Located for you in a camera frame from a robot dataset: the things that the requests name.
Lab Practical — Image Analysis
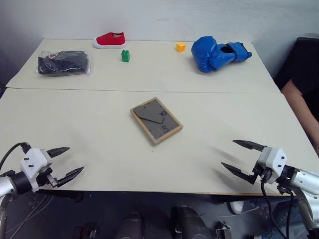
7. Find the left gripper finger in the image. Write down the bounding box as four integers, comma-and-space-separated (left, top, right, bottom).
46, 146, 71, 158
57, 166, 85, 188

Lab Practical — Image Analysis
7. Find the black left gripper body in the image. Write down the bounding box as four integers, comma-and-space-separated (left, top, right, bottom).
36, 167, 62, 189

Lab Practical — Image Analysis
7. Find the blue boxing glove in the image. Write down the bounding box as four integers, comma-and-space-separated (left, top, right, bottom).
190, 35, 253, 74

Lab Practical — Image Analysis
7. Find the white shoe under table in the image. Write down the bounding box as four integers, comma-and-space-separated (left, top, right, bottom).
229, 200, 245, 215

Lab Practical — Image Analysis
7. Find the red child's shoe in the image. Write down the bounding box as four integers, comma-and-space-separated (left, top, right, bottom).
92, 31, 127, 50

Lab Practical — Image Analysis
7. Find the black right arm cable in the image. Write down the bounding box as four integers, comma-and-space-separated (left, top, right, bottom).
260, 171, 296, 239

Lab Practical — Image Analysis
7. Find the wooden picture frame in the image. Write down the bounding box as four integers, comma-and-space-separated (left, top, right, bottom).
130, 97, 184, 147

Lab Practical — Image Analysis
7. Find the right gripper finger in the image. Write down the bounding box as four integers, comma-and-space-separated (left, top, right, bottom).
232, 139, 267, 152
220, 162, 258, 185

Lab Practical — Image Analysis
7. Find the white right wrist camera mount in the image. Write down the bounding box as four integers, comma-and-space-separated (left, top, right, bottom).
256, 146, 288, 185

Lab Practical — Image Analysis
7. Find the person's black shirt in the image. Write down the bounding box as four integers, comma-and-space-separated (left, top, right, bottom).
273, 37, 319, 118

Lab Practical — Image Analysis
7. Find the black clothing in plastic bag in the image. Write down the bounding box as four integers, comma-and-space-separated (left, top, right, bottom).
36, 50, 93, 78

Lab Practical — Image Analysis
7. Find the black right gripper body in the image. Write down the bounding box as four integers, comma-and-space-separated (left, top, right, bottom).
251, 164, 273, 184

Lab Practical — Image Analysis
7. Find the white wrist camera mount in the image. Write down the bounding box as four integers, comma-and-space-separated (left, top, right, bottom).
20, 148, 53, 193
256, 146, 288, 185

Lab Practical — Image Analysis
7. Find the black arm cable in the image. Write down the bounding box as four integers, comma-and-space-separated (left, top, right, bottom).
0, 142, 31, 172
260, 171, 296, 239

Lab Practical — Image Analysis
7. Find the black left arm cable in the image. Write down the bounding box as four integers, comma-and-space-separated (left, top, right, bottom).
0, 142, 31, 172

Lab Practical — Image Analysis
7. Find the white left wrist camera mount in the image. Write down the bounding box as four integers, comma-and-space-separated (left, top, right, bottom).
20, 148, 53, 193

